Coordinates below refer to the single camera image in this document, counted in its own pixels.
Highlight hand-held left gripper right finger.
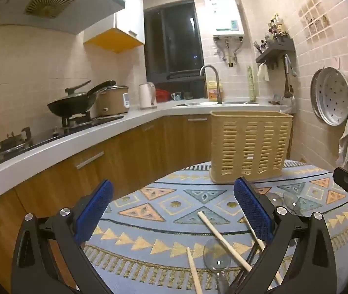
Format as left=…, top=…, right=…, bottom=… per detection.
left=234, top=177, right=337, bottom=294

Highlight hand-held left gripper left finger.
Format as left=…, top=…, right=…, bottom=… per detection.
left=11, top=178, right=115, bottom=294

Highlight clear plastic spoon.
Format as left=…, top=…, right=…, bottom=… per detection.
left=266, top=192, right=285, bottom=209
left=283, top=191, right=303, bottom=215
left=202, top=238, right=232, bottom=294

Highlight wooden chopstick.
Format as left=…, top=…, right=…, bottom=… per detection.
left=247, top=217, right=284, bottom=285
left=197, top=211, right=252, bottom=272
left=186, top=247, right=203, bottom=294

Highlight beige slotted utensil basket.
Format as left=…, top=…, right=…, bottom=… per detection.
left=209, top=110, right=294, bottom=185

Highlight wooden base cabinets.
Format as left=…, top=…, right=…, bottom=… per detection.
left=0, top=115, right=294, bottom=294

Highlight white kitchen countertop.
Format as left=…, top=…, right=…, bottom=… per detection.
left=0, top=98, right=294, bottom=212

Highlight round metal steamer tray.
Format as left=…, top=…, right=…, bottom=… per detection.
left=310, top=66, right=348, bottom=126

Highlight patterned blue tablecloth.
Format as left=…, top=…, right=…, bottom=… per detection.
left=82, top=159, right=348, bottom=294

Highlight black gas stove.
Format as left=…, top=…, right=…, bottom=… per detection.
left=0, top=115, right=125, bottom=169

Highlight black wok with lid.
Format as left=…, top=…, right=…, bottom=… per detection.
left=47, top=80, right=116, bottom=118

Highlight beige rice cooker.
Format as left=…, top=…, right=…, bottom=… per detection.
left=96, top=85, right=130, bottom=117

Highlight hanging metal tongs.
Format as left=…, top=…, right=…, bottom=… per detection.
left=284, top=54, right=297, bottom=98

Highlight white electric kettle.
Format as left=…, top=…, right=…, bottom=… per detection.
left=139, top=82, right=157, bottom=110

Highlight yellow oil bottle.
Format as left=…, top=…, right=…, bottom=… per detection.
left=206, top=78, right=224, bottom=101

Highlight green hanging brush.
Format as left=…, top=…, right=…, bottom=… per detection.
left=248, top=66, right=256, bottom=101

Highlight red container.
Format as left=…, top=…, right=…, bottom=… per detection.
left=155, top=89, right=171, bottom=103

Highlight white hanging cloth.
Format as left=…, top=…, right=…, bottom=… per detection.
left=257, top=63, right=269, bottom=82

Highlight metal kitchen faucet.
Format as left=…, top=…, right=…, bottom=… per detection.
left=199, top=65, right=224, bottom=105

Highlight group of condiment bottles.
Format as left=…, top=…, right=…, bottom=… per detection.
left=264, top=12, right=288, bottom=42

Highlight dark window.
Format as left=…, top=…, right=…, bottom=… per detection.
left=143, top=0, right=206, bottom=83

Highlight white water heater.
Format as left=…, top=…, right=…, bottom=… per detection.
left=204, top=0, right=244, bottom=36

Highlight range hood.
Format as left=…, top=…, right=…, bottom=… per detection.
left=0, top=0, right=127, bottom=36

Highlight dark wall shelf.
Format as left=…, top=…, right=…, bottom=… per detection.
left=255, top=38, right=295, bottom=65

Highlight white wall cabinet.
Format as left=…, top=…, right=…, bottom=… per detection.
left=84, top=0, right=146, bottom=54

